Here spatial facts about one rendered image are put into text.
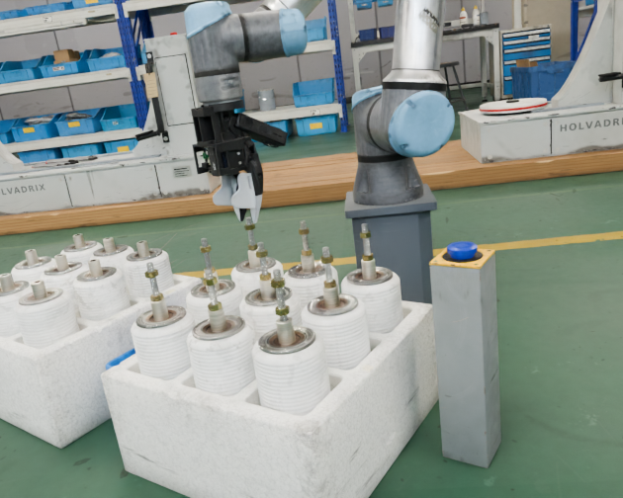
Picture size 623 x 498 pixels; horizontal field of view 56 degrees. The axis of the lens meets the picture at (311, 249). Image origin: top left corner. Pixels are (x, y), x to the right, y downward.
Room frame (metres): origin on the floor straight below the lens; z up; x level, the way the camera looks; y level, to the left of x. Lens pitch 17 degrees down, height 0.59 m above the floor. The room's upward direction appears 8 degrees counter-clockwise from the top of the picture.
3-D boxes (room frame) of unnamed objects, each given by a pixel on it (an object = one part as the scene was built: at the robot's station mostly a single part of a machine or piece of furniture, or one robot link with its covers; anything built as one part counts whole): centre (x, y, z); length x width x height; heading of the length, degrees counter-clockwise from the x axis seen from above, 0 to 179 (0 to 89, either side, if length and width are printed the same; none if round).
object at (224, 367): (0.76, 0.14, 0.16); 0.10 x 0.10 x 0.18
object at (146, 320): (0.82, 0.24, 0.25); 0.08 x 0.08 x 0.01
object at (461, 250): (0.75, -0.20, 0.32); 0.04 x 0.04 x 0.02
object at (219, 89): (1.01, 0.12, 0.57); 0.08 x 0.08 x 0.05
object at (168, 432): (0.85, 0.08, 0.09); 0.39 x 0.39 x 0.18; 55
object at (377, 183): (1.22, -0.18, 0.35); 0.15 x 0.15 x 0.10
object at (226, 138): (1.00, 0.12, 0.49); 0.09 x 0.08 x 0.12; 131
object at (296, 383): (0.69, 0.05, 0.16); 0.10 x 0.10 x 0.18
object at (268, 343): (0.69, 0.05, 0.25); 0.08 x 0.08 x 0.01
